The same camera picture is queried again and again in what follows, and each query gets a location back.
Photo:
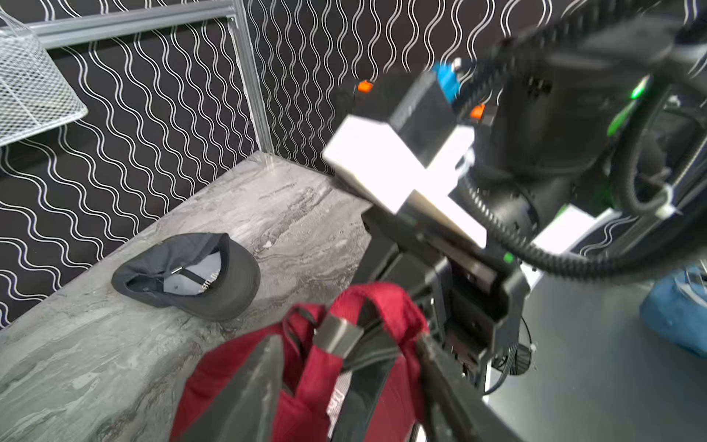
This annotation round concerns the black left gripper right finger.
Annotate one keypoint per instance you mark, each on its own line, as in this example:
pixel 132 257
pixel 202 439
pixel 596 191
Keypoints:
pixel 454 411

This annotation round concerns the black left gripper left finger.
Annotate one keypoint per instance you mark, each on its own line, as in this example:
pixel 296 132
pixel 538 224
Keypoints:
pixel 245 409

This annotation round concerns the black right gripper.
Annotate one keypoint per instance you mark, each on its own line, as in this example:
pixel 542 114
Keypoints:
pixel 473 299

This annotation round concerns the red and black cap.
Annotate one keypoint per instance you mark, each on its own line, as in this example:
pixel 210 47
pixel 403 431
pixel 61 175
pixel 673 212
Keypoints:
pixel 351 371

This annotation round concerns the dark grey cap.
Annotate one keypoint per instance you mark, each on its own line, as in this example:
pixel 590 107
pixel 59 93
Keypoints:
pixel 207 275

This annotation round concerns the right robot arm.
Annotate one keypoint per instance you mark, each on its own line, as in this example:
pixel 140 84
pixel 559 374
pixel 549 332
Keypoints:
pixel 562 150

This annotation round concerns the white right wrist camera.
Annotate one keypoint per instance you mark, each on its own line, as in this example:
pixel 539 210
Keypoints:
pixel 398 142

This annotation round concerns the blue object outside enclosure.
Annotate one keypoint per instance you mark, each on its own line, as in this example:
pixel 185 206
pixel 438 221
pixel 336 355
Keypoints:
pixel 675 309

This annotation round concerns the aluminium corner frame post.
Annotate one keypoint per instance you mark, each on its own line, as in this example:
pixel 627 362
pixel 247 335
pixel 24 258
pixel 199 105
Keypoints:
pixel 250 76

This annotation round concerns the white wire wall basket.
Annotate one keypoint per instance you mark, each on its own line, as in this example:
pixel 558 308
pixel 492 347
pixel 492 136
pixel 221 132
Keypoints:
pixel 35 96

